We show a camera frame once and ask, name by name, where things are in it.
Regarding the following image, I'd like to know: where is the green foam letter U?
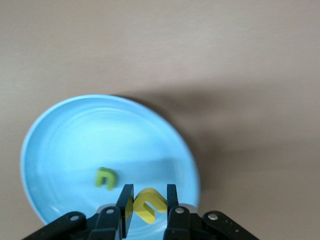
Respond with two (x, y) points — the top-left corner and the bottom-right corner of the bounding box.
(94, 166), (118, 191)

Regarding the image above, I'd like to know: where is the yellow foam letter U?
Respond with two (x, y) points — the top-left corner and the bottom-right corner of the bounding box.
(132, 187), (168, 225)

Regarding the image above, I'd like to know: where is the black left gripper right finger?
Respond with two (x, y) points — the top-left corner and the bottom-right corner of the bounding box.
(162, 184), (258, 240)

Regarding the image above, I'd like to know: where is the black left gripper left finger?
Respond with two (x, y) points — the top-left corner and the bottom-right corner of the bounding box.
(24, 184), (134, 240)

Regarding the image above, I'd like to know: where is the blue plate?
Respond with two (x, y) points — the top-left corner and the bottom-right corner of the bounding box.
(19, 94), (201, 240)

